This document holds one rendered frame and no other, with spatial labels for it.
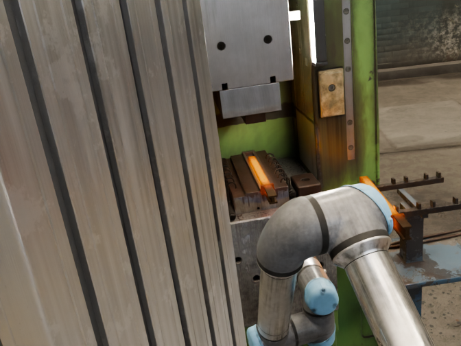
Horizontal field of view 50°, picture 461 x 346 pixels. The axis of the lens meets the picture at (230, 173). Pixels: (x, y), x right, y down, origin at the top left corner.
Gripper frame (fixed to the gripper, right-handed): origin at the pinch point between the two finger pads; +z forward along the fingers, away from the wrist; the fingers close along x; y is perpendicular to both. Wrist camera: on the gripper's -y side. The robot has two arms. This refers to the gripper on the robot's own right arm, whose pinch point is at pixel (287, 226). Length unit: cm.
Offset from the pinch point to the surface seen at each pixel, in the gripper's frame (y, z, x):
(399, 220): 1.9, -4.3, 32.7
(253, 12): -59, 31, 1
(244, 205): 5.6, 30.7, -8.6
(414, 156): 100, 272, 177
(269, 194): -1.2, 21.6, -0.6
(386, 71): 87, 577, 286
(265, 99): -31.5, 30.7, 2.7
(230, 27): -56, 31, -6
